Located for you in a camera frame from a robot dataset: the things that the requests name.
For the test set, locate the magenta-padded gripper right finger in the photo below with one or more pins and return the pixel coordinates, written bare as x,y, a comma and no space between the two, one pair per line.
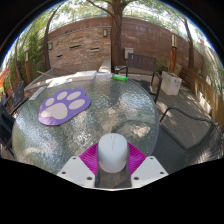
150,168

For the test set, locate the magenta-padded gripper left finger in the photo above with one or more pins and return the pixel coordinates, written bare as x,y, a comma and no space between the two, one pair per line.
74,168

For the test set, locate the white computer mouse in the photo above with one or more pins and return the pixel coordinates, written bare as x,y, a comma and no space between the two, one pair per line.
112,153

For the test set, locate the purple paw-shaped mouse pad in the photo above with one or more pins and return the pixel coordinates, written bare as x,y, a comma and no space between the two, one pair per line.
61,108

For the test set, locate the black metal mesh armchair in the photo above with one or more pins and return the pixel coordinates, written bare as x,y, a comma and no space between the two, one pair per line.
206,146

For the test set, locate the black mesh patio chair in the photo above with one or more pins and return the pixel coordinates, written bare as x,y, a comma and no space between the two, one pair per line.
6,123
18,95

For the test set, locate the white number plate sign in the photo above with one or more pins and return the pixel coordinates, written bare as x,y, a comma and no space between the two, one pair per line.
38,92

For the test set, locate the white square planter box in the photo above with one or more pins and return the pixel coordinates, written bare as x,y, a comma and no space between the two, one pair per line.
171,84

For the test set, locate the wooden slat fence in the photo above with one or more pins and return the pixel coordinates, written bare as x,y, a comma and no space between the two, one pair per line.
208,96

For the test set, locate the white open book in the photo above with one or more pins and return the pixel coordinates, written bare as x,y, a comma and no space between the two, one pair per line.
85,74

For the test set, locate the green plastic bottle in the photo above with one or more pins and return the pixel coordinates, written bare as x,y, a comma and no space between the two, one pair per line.
120,77

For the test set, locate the small white booklet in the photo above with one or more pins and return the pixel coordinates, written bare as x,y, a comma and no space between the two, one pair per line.
104,75

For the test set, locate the wooden stick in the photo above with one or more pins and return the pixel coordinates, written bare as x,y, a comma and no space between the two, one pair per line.
45,74

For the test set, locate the dark slatted garden chair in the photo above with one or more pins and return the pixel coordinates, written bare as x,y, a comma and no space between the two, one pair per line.
141,62

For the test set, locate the stone garden basin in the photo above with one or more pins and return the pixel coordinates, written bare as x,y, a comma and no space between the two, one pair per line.
105,66

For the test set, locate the orange fabric canopy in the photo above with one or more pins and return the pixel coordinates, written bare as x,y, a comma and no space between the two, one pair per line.
2,76

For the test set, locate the slim curved tree trunk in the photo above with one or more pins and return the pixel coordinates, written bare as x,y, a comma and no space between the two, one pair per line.
46,50

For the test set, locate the slim leaning tree trunk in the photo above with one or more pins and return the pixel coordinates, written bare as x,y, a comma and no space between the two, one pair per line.
191,50

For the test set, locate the thick forked tree trunk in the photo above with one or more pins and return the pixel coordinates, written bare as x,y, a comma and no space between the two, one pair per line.
116,36

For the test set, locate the wooden post with globe lamp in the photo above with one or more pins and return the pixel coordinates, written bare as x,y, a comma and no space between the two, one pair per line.
173,56

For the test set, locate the white wall box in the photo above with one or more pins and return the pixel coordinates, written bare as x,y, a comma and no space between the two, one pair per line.
129,53

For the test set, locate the black wall lamp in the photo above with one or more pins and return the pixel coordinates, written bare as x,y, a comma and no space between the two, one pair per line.
105,32
50,46

